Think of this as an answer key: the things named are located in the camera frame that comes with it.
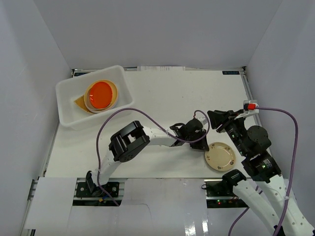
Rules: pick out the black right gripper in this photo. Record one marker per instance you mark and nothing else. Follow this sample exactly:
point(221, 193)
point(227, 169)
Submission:
point(218, 117)

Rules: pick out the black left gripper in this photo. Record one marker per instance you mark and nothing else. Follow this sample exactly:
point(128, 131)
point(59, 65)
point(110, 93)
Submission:
point(197, 138)

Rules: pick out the beige floral round plate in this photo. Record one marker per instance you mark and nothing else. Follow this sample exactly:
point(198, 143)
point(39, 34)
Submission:
point(220, 157)

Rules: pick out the orange round plate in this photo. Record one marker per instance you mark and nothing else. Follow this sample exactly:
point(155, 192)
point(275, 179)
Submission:
point(100, 95)

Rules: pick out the yellow round plate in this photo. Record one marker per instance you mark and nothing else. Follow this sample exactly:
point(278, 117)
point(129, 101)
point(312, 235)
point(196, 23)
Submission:
point(90, 108)

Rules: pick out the woven bamboo fan tray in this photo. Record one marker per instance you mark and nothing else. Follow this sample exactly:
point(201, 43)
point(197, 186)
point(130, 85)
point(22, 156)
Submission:
point(81, 103)

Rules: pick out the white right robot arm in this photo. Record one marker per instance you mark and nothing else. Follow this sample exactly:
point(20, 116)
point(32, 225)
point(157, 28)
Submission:
point(280, 215)

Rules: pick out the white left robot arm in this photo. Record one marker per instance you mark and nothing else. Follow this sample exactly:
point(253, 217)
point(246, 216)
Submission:
point(128, 142)

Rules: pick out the white plastic bin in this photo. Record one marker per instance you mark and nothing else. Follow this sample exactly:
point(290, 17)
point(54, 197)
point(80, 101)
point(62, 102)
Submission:
point(67, 91)

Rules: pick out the paper sheet at back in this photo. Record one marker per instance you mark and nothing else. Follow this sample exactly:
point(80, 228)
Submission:
point(161, 68)

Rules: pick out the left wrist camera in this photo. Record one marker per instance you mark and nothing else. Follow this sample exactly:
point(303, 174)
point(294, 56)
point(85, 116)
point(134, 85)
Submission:
point(202, 120)

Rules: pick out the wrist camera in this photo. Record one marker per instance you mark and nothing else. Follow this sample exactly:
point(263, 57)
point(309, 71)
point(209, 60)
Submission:
point(202, 120)
point(250, 108)

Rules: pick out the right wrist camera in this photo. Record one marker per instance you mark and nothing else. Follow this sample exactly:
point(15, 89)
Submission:
point(250, 108)

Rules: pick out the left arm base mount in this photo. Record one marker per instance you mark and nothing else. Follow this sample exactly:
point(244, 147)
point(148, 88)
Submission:
point(85, 198)

